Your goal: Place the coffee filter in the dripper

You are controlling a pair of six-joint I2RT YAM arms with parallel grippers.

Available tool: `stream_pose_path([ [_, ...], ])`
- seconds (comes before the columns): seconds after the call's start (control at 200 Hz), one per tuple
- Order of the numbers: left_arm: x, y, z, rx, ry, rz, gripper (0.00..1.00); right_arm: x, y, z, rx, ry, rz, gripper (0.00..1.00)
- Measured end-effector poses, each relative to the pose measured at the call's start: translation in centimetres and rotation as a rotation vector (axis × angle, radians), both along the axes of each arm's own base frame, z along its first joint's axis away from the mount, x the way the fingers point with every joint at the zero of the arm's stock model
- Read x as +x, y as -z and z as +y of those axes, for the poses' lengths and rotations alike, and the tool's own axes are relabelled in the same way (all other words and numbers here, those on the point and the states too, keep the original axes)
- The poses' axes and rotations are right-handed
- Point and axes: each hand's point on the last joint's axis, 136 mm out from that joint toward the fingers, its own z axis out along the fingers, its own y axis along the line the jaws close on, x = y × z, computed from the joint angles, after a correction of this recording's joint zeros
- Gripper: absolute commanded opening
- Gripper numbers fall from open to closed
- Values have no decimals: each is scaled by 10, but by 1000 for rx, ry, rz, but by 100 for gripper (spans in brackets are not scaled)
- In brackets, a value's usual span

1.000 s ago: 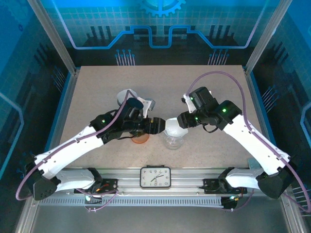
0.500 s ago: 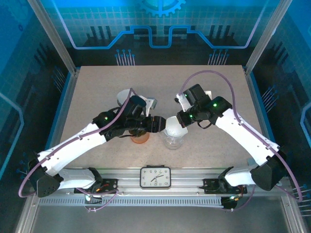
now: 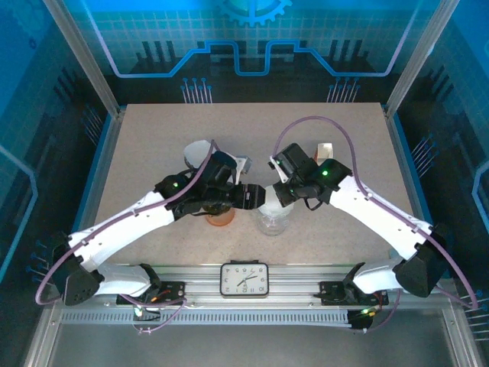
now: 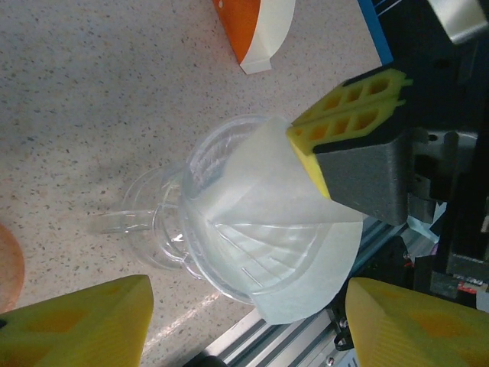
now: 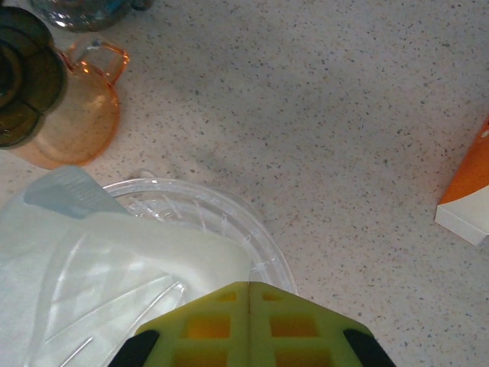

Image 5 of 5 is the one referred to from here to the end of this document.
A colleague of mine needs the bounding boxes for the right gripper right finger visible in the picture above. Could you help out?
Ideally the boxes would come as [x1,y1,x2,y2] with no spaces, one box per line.
[248,281,397,367]

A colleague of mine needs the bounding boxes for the orange transparent coffee dripper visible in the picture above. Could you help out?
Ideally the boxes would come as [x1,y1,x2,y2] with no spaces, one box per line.
[7,37,131,170]

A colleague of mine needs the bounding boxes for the clear plastic coffee dripper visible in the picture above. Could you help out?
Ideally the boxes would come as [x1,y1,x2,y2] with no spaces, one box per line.
[37,177,300,367]

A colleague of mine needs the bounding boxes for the white paper coffee filter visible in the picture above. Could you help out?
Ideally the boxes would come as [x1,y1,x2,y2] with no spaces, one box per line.
[0,165,252,367]

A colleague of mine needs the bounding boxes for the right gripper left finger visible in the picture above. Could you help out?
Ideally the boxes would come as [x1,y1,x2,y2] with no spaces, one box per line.
[113,281,251,367]

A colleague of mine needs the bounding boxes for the orange white filter box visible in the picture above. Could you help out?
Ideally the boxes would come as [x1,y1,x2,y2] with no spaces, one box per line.
[434,117,489,246]

